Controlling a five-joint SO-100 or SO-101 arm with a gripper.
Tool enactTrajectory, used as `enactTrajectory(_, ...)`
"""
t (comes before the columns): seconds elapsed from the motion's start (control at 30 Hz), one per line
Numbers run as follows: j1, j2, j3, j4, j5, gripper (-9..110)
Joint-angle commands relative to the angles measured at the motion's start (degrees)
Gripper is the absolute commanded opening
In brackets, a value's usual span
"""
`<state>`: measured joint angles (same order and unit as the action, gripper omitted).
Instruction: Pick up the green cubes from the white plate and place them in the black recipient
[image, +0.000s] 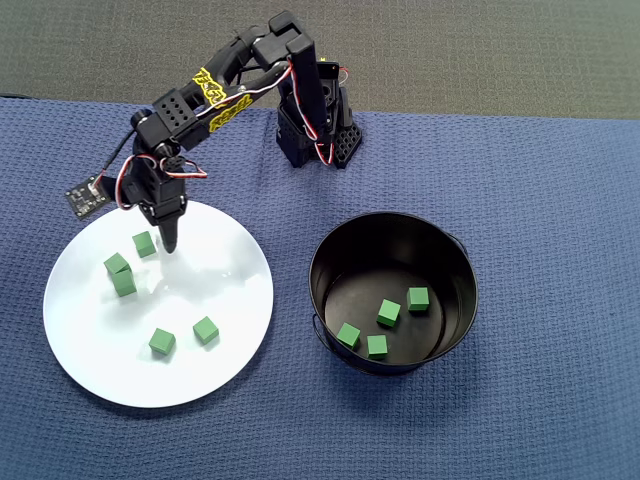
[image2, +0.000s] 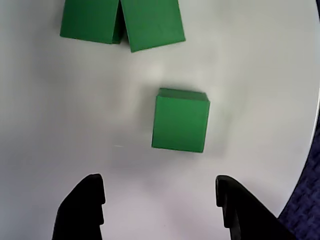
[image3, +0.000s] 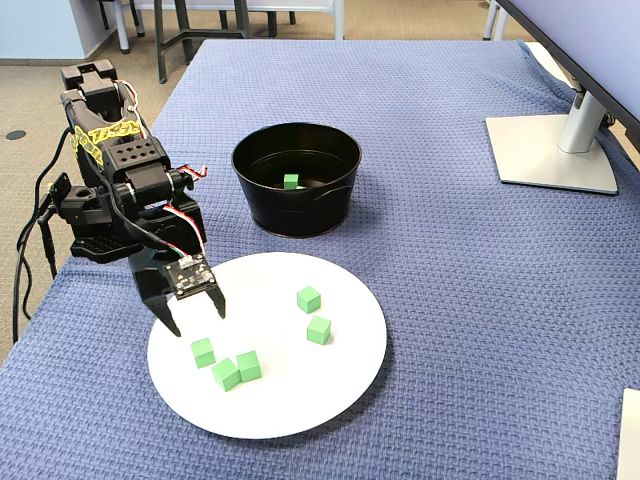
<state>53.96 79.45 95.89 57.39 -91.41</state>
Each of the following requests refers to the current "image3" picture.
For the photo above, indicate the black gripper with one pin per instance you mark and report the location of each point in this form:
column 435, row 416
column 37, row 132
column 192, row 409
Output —
column 149, row 280

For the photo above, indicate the white round plate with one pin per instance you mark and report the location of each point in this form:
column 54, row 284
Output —
column 280, row 400

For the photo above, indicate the black metal bucket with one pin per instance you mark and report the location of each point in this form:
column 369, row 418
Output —
column 300, row 215

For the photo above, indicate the black round floor socket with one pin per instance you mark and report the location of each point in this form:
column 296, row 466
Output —
column 14, row 134

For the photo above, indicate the blue woven cloth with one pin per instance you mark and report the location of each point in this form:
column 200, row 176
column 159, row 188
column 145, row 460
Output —
column 450, row 300

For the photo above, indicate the white furniture leg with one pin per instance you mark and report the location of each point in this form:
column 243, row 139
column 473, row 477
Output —
column 123, row 30

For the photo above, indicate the black chair legs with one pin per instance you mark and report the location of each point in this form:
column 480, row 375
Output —
column 139, row 20
column 272, row 22

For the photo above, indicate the silver monitor stand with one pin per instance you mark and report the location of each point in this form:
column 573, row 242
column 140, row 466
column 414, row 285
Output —
column 550, row 160

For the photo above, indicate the grey desk legs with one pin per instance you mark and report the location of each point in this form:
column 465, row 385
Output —
column 487, row 22

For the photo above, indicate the white flat object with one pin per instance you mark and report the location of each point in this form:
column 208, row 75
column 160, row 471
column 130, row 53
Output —
column 631, row 440

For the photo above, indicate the monitor screen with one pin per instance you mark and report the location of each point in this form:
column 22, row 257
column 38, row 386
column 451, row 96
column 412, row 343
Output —
column 595, row 35

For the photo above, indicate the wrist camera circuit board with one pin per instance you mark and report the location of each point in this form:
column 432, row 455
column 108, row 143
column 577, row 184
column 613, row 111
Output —
column 192, row 275

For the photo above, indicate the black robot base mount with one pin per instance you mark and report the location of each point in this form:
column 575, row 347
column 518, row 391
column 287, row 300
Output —
column 82, row 212

